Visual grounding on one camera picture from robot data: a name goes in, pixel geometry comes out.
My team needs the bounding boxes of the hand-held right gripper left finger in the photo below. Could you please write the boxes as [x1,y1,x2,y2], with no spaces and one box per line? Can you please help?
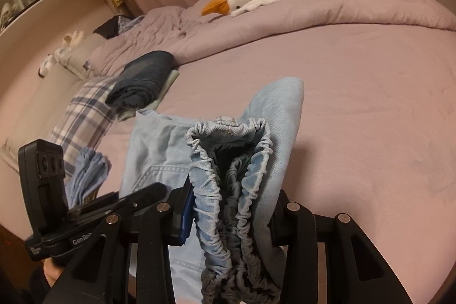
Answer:
[43,179,195,304]

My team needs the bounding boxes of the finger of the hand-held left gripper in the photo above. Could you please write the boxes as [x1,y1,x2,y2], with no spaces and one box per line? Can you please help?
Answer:
[67,182,169,219]

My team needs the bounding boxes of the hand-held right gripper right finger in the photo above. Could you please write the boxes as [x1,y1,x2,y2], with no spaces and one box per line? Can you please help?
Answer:
[269,188,414,304]

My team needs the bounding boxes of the light blue denim pants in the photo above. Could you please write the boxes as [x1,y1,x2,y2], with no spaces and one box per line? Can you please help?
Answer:
[119,77,306,304]

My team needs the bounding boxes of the person's left forearm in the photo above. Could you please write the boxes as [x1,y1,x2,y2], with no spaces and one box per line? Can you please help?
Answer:
[21,266,58,304]

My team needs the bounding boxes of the dark blue folded pants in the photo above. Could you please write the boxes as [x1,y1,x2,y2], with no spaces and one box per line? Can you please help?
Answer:
[105,51,176,111]

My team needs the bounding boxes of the person's left hand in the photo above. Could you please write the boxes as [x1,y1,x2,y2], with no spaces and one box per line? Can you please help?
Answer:
[43,257,69,287]

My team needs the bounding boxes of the plaid cloth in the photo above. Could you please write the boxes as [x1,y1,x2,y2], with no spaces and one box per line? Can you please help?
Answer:
[49,76,121,166]

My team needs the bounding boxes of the light green folded cloth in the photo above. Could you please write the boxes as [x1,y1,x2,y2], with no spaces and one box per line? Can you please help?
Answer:
[117,70,181,122]

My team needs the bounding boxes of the bed with pink sheet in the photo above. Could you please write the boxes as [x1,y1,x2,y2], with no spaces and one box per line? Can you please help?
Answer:
[0,23,456,304]

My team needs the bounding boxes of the small white plush toy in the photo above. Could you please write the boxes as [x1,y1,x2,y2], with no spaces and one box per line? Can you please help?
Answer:
[38,52,58,77]
[63,30,86,48]

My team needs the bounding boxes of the beige pillow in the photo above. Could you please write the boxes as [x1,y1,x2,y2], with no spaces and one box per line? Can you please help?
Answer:
[53,32,112,81]

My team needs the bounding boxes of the dark cloth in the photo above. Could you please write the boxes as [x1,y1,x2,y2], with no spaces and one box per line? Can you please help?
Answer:
[93,14,124,40]

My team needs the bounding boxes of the blue checked shirt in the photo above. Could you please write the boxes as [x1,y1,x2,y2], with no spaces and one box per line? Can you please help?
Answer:
[117,15,147,34]

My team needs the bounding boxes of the pink quilt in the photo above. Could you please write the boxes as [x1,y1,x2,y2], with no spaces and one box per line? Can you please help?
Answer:
[87,0,456,76]

